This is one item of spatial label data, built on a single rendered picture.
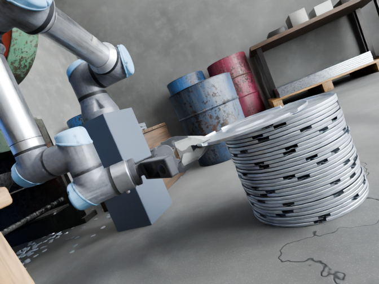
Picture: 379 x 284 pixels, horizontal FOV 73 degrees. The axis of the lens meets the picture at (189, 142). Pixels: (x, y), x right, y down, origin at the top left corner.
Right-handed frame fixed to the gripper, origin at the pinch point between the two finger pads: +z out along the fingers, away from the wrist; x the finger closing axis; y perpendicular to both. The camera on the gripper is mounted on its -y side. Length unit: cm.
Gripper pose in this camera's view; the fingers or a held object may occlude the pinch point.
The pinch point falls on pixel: (206, 142)
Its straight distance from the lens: 64.5
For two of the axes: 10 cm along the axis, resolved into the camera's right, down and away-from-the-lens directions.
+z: 9.1, -3.9, 1.2
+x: 3.8, 9.2, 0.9
